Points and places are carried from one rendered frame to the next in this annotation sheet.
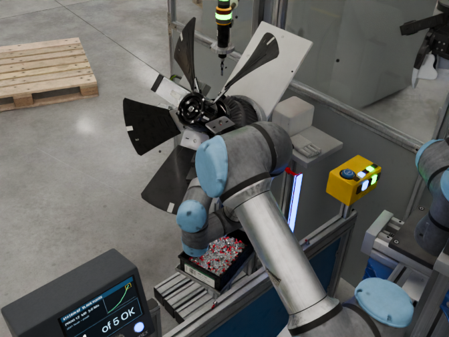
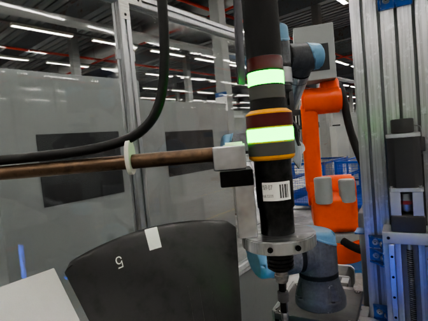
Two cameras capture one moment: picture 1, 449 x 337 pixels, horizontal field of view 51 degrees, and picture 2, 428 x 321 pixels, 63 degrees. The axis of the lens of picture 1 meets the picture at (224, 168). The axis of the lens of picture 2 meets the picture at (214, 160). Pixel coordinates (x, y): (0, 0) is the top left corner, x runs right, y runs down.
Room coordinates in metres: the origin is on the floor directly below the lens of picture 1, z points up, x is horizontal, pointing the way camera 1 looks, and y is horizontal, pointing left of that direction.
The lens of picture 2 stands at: (1.45, 0.33, 1.56)
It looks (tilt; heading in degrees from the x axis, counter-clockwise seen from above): 3 degrees down; 260
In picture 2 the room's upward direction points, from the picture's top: 5 degrees counter-clockwise
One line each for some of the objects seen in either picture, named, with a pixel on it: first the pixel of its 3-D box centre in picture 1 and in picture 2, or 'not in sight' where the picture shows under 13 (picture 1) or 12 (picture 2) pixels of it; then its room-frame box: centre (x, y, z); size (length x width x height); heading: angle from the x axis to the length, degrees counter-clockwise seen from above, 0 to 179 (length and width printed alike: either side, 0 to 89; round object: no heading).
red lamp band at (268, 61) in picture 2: not in sight; (264, 65); (1.34, 0.02, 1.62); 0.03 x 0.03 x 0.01
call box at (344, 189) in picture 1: (353, 180); not in sight; (1.27, -0.44, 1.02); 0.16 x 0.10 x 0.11; 132
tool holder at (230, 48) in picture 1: (223, 32); (264, 194); (1.35, 0.02, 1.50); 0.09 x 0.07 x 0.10; 167
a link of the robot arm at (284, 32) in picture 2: not in sight; (274, 48); (1.12, -0.52, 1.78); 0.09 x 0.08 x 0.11; 92
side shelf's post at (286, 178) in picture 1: (284, 207); not in sight; (1.80, -0.31, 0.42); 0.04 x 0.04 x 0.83; 42
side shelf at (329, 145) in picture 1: (294, 137); not in sight; (1.80, -0.31, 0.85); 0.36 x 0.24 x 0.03; 42
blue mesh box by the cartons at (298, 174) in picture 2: not in sight; (318, 182); (-1.98, -6.54, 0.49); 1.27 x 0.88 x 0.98; 39
